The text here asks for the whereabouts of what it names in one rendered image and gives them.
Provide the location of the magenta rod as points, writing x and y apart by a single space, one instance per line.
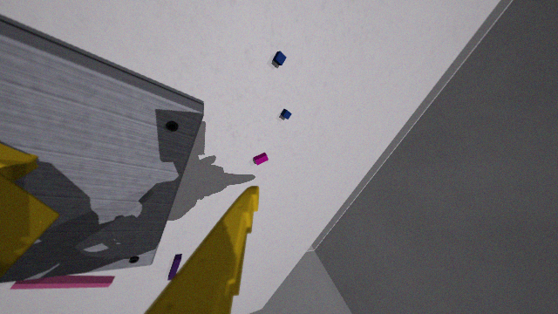
261 158

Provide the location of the pink flat bar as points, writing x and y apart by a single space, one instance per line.
58 282

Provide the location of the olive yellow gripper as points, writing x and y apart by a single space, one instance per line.
211 276

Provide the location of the dark purple rod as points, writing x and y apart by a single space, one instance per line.
175 266

